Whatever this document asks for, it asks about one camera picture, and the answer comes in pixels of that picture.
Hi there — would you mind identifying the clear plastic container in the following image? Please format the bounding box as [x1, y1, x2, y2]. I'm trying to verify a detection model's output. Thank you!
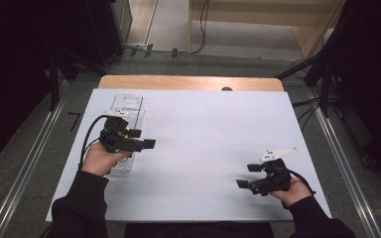
[106, 93, 146, 174]

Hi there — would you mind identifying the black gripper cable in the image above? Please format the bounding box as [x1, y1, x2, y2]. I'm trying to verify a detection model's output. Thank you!
[77, 114, 109, 172]
[289, 169, 318, 195]

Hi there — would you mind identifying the light wooden shelf unit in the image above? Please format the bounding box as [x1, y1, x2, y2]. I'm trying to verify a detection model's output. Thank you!
[188, 0, 346, 61]

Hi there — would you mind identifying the white table board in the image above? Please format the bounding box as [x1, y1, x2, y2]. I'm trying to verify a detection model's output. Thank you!
[45, 87, 332, 223]

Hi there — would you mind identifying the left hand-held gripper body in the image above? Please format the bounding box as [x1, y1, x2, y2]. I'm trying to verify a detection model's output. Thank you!
[98, 109, 147, 154]

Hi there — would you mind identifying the black hanging cable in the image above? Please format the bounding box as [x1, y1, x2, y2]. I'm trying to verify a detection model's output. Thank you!
[190, 0, 211, 56]

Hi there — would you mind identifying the bundle of black floor cables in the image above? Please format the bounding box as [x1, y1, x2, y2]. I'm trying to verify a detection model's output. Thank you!
[292, 95, 323, 132]

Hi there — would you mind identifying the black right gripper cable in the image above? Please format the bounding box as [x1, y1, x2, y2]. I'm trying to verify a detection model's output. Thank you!
[289, 169, 318, 195]

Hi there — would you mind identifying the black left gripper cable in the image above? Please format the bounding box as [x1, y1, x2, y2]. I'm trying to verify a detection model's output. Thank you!
[77, 114, 109, 172]

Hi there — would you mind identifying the metal floor rail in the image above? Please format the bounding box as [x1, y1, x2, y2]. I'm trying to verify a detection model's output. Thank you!
[0, 80, 68, 238]
[306, 88, 381, 238]

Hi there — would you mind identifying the wooden table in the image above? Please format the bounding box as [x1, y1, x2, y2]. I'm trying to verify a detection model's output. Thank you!
[97, 74, 285, 93]

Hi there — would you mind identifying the black tripod stand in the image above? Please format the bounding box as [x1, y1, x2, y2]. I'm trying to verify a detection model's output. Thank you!
[275, 39, 348, 118]

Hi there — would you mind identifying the person's left hand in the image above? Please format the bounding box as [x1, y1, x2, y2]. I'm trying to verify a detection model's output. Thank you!
[80, 141, 134, 179]

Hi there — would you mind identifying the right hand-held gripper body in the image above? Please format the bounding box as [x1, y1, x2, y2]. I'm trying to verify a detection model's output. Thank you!
[248, 146, 299, 197]

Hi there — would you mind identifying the grey cabinet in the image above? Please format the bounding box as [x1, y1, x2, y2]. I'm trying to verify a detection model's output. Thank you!
[107, 0, 134, 46]

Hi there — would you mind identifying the person's right hand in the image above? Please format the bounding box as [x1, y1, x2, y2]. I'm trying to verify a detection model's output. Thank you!
[269, 176, 314, 209]

